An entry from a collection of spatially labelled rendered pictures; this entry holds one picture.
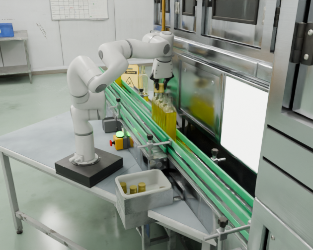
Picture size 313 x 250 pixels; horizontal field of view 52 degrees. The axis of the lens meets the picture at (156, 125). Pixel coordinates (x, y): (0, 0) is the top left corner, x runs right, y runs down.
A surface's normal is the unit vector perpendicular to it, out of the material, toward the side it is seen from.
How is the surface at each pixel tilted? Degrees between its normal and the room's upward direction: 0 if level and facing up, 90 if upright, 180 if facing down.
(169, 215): 0
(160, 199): 90
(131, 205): 90
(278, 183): 90
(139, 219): 90
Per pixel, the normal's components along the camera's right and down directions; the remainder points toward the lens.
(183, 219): 0.00, -0.92
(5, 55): 0.35, 0.36
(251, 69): -0.94, 0.14
